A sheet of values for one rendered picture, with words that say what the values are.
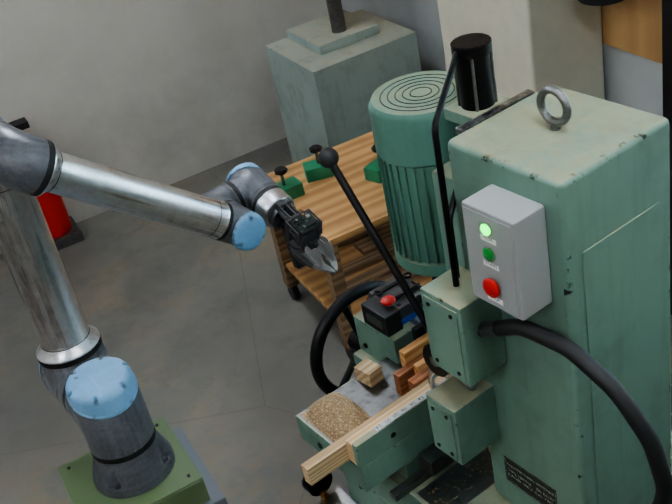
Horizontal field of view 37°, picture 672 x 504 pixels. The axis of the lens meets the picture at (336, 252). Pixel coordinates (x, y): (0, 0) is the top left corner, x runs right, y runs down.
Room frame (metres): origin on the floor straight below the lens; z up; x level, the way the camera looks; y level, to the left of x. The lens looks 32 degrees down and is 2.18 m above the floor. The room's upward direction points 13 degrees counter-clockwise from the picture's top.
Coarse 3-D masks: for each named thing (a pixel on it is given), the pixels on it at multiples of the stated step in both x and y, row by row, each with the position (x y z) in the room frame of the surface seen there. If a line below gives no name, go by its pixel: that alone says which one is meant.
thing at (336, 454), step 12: (420, 384) 1.44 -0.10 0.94; (408, 396) 1.41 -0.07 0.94; (384, 408) 1.39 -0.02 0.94; (372, 420) 1.37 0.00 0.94; (336, 444) 1.33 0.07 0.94; (324, 456) 1.30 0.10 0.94; (336, 456) 1.31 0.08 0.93; (348, 456) 1.32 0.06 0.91; (312, 468) 1.29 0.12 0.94; (324, 468) 1.30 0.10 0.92; (336, 468) 1.31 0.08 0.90; (312, 480) 1.28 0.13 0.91
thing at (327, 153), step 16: (320, 160) 1.48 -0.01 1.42; (336, 160) 1.48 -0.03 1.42; (336, 176) 1.47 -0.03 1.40; (352, 192) 1.45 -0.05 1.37; (368, 224) 1.41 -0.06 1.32; (384, 256) 1.38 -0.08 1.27; (400, 272) 1.37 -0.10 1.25; (416, 304) 1.33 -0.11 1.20; (432, 368) 1.28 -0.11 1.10; (464, 384) 1.24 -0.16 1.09
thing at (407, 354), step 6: (426, 336) 1.53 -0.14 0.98; (414, 342) 1.52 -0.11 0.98; (420, 342) 1.51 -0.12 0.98; (426, 342) 1.52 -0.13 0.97; (402, 348) 1.51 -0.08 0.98; (408, 348) 1.50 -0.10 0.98; (414, 348) 1.50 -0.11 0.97; (420, 348) 1.51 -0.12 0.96; (402, 354) 1.49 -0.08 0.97; (408, 354) 1.50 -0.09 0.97; (414, 354) 1.50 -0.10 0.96; (420, 354) 1.51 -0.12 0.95; (402, 360) 1.50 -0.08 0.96; (408, 360) 1.49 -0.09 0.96; (402, 366) 1.50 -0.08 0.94
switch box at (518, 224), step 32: (480, 192) 1.17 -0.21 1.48; (512, 192) 1.15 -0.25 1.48; (480, 224) 1.13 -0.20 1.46; (512, 224) 1.08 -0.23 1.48; (544, 224) 1.10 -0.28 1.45; (480, 256) 1.13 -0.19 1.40; (512, 256) 1.08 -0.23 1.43; (544, 256) 1.10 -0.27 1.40; (480, 288) 1.14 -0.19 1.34; (512, 288) 1.08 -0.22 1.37; (544, 288) 1.10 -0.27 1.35
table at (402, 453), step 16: (384, 368) 1.55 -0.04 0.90; (400, 368) 1.54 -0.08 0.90; (352, 384) 1.53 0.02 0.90; (384, 384) 1.51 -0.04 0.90; (352, 400) 1.48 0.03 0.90; (368, 400) 1.47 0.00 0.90; (384, 400) 1.46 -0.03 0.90; (304, 432) 1.46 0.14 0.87; (320, 432) 1.41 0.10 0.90; (416, 432) 1.36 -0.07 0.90; (432, 432) 1.38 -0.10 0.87; (320, 448) 1.41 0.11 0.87; (400, 448) 1.34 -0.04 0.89; (416, 448) 1.36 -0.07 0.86; (352, 464) 1.32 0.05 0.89; (368, 464) 1.30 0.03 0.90; (384, 464) 1.32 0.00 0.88; (400, 464) 1.33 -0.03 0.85; (368, 480) 1.30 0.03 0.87
